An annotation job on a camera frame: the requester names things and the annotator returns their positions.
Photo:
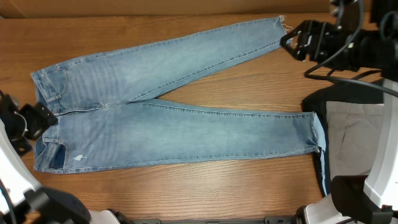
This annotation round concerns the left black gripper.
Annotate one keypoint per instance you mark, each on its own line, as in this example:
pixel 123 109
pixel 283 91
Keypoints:
pixel 41 119

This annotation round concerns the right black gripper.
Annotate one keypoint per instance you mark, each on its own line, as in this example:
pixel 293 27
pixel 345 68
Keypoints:
pixel 316 42

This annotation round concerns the light blue denim jeans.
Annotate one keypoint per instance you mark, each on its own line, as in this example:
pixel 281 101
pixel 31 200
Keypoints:
pixel 109 115

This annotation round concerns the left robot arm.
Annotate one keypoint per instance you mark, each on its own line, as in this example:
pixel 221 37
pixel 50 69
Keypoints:
pixel 21 192

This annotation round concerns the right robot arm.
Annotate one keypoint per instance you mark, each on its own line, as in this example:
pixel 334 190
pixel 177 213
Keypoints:
pixel 370 198

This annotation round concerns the black garment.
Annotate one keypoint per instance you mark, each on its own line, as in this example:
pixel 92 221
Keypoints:
pixel 316 102

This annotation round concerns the grey garment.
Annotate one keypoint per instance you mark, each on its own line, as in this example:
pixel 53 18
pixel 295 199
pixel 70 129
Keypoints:
pixel 353 135

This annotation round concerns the cardboard panel behind table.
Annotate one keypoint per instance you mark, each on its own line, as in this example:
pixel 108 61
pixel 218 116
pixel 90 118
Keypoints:
pixel 89 8

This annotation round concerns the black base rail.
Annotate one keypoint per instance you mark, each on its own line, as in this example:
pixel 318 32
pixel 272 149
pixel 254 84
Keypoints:
pixel 211 221

